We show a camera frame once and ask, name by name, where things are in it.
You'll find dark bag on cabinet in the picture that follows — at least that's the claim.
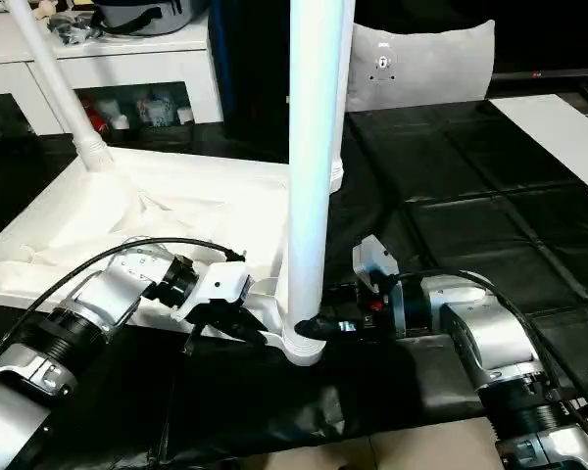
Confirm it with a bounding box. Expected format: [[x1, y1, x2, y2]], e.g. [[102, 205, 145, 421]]
[[90, 0, 210, 37]]

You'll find black cabinet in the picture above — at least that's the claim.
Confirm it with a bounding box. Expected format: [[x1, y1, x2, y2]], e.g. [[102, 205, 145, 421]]
[[208, 0, 295, 164]]

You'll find grey cushion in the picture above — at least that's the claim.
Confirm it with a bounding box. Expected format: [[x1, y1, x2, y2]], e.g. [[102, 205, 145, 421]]
[[346, 19, 497, 113]]

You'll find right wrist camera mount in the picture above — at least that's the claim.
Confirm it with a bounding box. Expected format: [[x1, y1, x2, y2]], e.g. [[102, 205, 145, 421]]
[[351, 234, 406, 340]]

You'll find dark clutter pile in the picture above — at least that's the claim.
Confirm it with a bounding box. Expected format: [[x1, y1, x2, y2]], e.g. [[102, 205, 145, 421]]
[[48, 12, 102, 47]]

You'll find white cabinet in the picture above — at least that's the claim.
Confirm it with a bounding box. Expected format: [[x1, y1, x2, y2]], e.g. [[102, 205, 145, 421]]
[[0, 19, 225, 139]]

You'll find white flat board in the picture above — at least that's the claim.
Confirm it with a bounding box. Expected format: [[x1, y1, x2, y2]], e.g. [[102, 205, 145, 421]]
[[489, 94, 588, 205]]

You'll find beige plush toy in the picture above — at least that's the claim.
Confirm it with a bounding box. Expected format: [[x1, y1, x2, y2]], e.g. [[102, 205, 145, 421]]
[[31, 0, 58, 21]]

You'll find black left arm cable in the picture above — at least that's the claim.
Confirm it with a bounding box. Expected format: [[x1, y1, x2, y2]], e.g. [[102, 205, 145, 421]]
[[0, 237, 247, 374]]

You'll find black mat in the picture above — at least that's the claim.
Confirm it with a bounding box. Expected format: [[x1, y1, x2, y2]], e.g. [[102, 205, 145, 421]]
[[0, 100, 588, 466]]

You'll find white plastic table leg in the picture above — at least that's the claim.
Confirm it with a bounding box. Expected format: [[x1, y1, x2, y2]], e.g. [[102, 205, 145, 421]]
[[7, 0, 114, 174], [327, 0, 357, 193], [281, 0, 355, 339]]

